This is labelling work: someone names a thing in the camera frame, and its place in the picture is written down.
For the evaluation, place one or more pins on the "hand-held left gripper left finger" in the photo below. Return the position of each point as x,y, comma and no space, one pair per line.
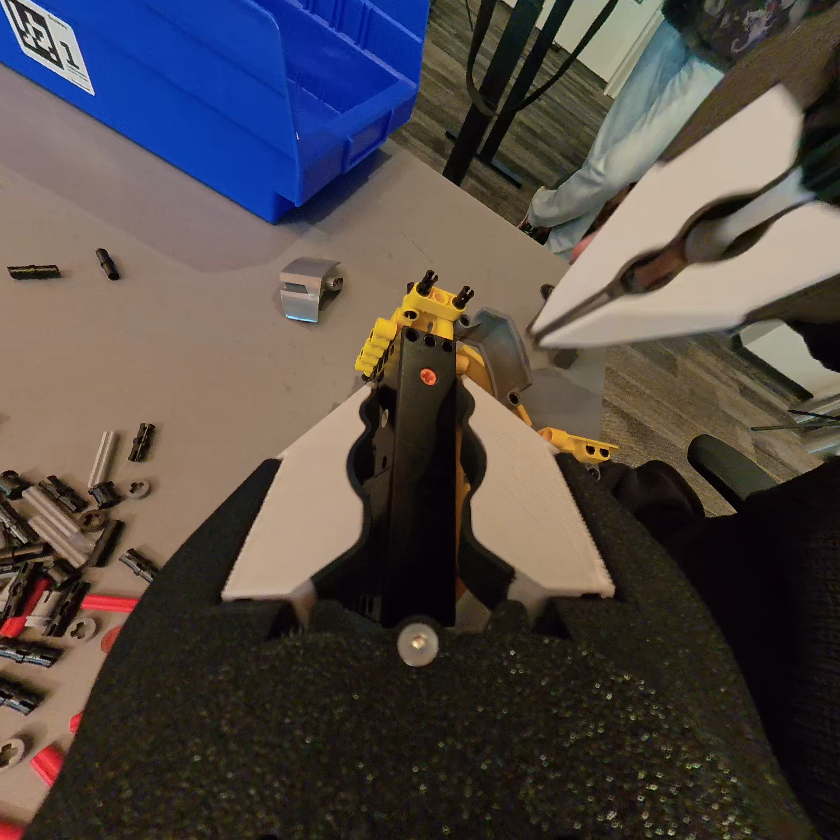
295,525

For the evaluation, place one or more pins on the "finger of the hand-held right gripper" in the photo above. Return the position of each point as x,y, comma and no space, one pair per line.
709,164
754,275

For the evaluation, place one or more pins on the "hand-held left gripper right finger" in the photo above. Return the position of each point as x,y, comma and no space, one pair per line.
538,518

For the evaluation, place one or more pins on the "blue plastic storage bin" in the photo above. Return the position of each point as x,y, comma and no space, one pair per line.
197,98

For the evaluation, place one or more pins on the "black chair armrest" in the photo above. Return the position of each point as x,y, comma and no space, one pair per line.
735,466

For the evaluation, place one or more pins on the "black brick pin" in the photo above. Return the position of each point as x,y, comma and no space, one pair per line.
33,271
108,264

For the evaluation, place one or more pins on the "yellow black toy brick model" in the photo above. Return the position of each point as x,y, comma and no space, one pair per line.
426,459

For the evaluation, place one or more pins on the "pile of loose brick pieces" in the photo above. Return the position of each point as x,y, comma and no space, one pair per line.
46,544

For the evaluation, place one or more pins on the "grey curved brick panel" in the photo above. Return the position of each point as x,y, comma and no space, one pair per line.
308,289
499,354

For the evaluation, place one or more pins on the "brown top standing desk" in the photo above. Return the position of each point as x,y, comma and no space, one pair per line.
499,85

